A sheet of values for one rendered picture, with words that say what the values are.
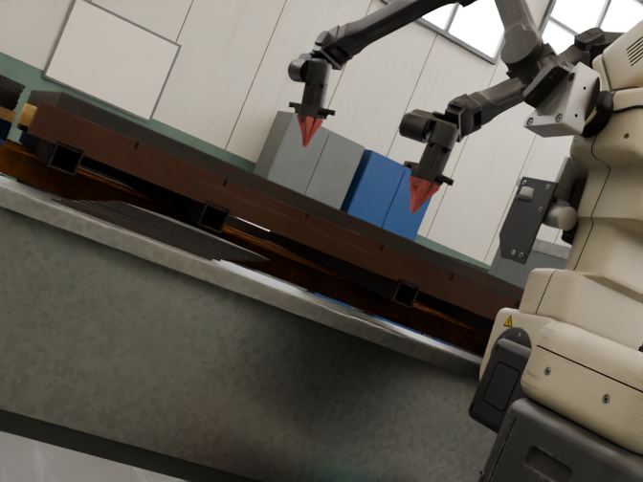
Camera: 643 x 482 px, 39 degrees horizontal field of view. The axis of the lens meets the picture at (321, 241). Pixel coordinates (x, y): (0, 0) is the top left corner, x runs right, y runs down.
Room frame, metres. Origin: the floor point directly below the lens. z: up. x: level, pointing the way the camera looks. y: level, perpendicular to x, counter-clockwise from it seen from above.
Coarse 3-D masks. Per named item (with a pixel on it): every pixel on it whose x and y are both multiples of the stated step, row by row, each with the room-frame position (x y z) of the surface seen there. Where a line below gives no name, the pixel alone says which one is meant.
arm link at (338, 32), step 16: (400, 0) 2.06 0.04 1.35; (416, 0) 2.02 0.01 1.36; (432, 0) 2.00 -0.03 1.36; (448, 0) 2.00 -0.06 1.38; (464, 0) 2.00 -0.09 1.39; (368, 16) 2.12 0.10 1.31; (384, 16) 2.08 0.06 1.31; (400, 16) 2.06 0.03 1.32; (416, 16) 2.05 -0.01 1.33; (336, 32) 2.17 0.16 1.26; (352, 32) 2.13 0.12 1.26; (368, 32) 2.11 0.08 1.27; (384, 32) 2.10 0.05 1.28; (336, 48) 2.18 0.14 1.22; (352, 48) 2.16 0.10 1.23
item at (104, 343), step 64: (0, 256) 1.56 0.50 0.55; (64, 256) 1.60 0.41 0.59; (128, 256) 1.64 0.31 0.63; (0, 320) 1.57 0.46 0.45; (64, 320) 1.61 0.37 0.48; (128, 320) 1.65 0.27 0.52; (192, 320) 1.70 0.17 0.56; (256, 320) 1.75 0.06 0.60; (0, 384) 1.59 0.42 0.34; (64, 384) 1.63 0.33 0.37; (128, 384) 1.67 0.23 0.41; (192, 384) 1.72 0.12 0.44; (256, 384) 1.77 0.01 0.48; (320, 384) 1.82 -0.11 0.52; (384, 384) 1.87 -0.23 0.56; (448, 384) 1.93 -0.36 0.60; (192, 448) 1.74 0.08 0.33; (256, 448) 1.79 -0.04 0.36; (320, 448) 1.84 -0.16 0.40; (384, 448) 1.89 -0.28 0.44; (448, 448) 1.95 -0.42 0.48
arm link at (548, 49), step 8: (544, 48) 1.63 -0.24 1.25; (552, 48) 1.63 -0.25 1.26; (536, 56) 1.63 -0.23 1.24; (544, 56) 1.61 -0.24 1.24; (528, 64) 1.63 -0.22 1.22; (512, 72) 1.66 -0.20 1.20; (520, 72) 1.65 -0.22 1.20; (528, 72) 1.64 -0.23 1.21; (520, 80) 1.69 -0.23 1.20; (528, 80) 1.67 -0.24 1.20; (520, 88) 1.69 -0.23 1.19
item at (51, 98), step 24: (48, 96) 1.84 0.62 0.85; (72, 96) 1.64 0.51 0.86; (96, 120) 1.66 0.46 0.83; (120, 120) 1.68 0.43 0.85; (168, 144) 1.72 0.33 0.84; (216, 168) 1.76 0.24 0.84; (240, 168) 1.78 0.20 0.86; (264, 192) 1.80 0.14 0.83; (288, 192) 1.82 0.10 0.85; (336, 216) 1.87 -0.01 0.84; (384, 240) 1.91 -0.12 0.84; (408, 240) 1.94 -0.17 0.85; (432, 264) 1.97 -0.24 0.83; (456, 264) 1.99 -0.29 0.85; (504, 288) 2.04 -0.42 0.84
